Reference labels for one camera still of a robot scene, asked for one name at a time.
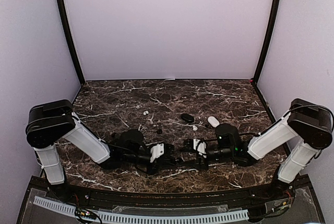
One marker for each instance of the left black frame post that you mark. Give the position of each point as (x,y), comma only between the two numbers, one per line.
(70,41)

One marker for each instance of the black oval charging case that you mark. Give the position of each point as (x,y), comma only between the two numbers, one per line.
(187,118)

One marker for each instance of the black frame post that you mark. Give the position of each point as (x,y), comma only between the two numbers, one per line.
(266,42)
(70,41)

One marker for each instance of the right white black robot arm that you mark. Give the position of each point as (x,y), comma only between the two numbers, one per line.
(312,123)

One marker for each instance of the white oval charging case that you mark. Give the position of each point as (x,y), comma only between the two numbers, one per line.
(213,121)

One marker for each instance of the white slotted cable duct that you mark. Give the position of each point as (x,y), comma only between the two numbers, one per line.
(138,215)

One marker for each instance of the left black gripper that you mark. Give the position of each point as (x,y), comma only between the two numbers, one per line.
(159,166)

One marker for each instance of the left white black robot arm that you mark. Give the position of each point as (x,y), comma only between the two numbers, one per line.
(50,122)

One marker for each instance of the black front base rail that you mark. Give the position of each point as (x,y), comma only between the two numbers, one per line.
(242,197)

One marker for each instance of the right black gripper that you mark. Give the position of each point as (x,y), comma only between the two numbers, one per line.
(196,163)

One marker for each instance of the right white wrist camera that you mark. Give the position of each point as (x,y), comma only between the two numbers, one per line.
(200,147)

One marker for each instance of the right black frame post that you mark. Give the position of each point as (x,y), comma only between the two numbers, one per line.
(266,42)

